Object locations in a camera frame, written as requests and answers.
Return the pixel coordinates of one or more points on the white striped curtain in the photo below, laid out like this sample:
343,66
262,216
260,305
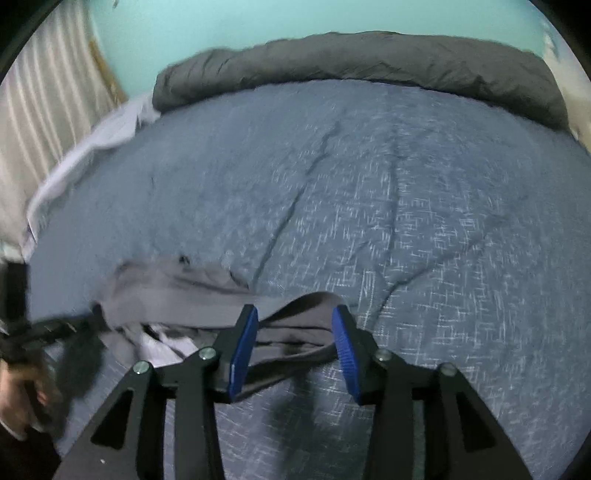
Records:
46,115

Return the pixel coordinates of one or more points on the person's left hand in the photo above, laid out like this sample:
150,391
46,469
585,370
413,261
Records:
18,392

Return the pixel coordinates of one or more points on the dark grey rolled duvet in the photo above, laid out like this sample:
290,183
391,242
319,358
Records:
369,60

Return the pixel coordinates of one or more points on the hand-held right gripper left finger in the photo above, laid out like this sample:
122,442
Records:
242,350

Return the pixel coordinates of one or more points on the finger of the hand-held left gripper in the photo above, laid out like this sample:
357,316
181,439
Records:
64,328

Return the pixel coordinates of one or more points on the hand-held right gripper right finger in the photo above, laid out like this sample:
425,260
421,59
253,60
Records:
344,350

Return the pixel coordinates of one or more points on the cream tufted headboard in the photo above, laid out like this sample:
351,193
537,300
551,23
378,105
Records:
577,106

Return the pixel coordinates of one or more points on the blue patterned bedspread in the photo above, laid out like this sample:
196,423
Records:
369,207

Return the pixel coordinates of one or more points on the wooden trim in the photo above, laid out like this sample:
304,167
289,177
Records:
108,74

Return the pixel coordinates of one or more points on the white bed sheet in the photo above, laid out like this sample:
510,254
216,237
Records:
92,147

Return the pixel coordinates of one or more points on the grey pants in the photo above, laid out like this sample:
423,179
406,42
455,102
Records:
161,295

